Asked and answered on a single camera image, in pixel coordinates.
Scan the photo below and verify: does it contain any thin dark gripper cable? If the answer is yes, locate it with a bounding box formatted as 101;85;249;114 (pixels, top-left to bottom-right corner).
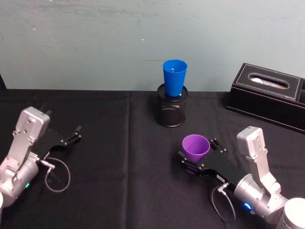
209;182;237;223
40;157;71;194

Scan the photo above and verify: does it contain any thin dark right gripper cable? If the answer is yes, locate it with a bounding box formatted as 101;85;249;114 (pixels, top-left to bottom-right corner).
209;182;237;223

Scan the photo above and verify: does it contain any black leather tissue box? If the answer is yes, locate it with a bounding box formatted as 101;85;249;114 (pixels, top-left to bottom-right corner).
224;62;305;134

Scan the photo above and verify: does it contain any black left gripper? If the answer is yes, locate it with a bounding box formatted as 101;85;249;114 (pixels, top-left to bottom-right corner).
30;109;83;160

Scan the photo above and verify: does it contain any black mesh pen holder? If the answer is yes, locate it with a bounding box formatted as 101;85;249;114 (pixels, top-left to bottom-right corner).
154;83;189;128

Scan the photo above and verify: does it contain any white tissue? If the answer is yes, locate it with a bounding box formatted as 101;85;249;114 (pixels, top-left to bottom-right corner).
249;74;288;90

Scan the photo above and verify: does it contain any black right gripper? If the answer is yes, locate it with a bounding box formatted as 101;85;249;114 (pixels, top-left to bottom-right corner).
177;137;244;188

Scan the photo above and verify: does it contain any thin dark left gripper cable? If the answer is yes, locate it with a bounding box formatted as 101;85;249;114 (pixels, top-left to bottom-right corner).
40;157;71;194

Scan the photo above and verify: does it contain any blue plastic cup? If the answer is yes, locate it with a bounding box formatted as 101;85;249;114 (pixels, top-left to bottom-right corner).
163;59;188;97

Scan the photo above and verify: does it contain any black table cloth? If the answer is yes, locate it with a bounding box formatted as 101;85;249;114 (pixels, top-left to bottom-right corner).
0;89;305;229

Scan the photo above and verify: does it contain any purple plastic cup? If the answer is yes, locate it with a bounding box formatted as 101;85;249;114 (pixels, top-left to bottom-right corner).
182;134;211;175

